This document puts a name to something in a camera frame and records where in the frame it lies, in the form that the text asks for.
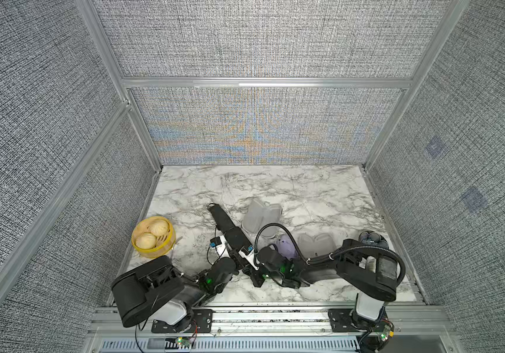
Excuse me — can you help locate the lilac umbrella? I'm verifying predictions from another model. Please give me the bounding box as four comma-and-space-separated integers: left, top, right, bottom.
275, 235, 298, 260

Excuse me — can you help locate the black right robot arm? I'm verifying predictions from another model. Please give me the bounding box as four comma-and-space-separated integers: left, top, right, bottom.
253, 239, 406, 332

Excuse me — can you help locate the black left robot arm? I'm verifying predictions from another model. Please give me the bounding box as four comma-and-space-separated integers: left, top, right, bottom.
111, 256, 238, 328

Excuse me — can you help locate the open grey umbrella case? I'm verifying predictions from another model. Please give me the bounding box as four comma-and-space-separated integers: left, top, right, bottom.
242, 198, 283, 235
297, 233, 337, 258

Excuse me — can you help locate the white steamed bun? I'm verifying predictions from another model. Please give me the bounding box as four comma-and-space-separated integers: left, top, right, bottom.
148, 219, 170, 238
135, 232, 157, 250

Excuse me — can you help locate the yellow bamboo steamer basket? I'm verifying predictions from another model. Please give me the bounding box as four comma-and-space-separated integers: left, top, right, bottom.
131, 216, 177, 259

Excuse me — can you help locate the dark blue flower bowl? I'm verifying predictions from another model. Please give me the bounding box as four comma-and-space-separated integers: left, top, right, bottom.
358, 230, 389, 249

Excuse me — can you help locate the black left camera cable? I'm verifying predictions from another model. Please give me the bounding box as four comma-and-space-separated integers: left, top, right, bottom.
205, 224, 227, 266

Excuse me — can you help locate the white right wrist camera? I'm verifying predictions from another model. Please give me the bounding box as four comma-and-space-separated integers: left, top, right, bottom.
239, 245, 259, 271

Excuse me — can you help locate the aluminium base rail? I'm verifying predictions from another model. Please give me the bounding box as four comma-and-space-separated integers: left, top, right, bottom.
82, 302, 464, 352

